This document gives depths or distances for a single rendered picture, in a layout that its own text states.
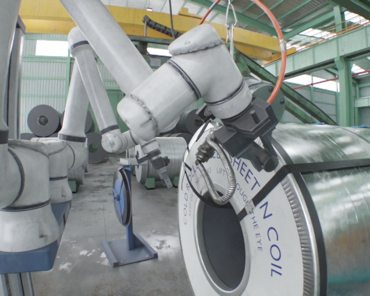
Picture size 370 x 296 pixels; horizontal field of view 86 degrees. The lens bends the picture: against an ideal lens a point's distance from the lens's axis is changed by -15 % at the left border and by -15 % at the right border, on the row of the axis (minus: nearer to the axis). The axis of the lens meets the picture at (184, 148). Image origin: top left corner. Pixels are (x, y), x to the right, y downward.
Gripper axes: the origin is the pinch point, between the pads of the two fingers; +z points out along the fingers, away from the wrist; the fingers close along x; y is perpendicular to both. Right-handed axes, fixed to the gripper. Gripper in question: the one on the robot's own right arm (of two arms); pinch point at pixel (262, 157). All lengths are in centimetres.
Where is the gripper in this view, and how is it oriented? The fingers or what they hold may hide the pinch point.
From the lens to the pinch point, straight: 58.2
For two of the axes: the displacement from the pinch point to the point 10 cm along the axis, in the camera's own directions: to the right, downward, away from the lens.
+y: -3.1, -4.5, 8.3
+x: -7.8, 6.3, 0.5
